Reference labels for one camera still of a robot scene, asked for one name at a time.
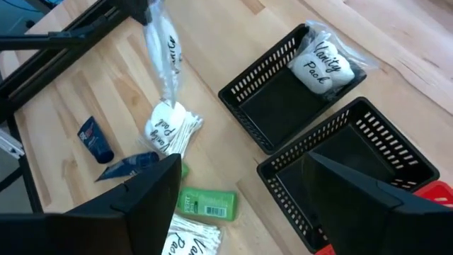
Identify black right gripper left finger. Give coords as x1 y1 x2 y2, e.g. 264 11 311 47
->
67 153 183 255

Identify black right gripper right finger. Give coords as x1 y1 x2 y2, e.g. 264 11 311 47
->
303 152 453 255

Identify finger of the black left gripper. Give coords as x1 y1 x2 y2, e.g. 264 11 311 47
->
113 0 154 26

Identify clear vanity pack bag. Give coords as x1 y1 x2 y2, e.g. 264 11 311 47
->
161 213 224 255
142 0 184 109
141 100 205 159
287 19 379 98

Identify dark blue shave cream tube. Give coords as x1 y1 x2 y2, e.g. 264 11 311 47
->
76 115 115 165
93 151 161 183

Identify green shampoo bottle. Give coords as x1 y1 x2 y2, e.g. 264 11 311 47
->
176 186 239 223

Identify red slotted plastic basket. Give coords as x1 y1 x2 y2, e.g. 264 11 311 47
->
314 179 453 255

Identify black slotted plastic basket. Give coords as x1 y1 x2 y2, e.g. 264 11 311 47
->
217 23 368 156
256 96 441 254

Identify black aluminium table frame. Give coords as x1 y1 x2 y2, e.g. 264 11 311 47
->
0 0 149 214

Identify white metal bracket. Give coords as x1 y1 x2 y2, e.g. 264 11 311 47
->
0 127 25 161

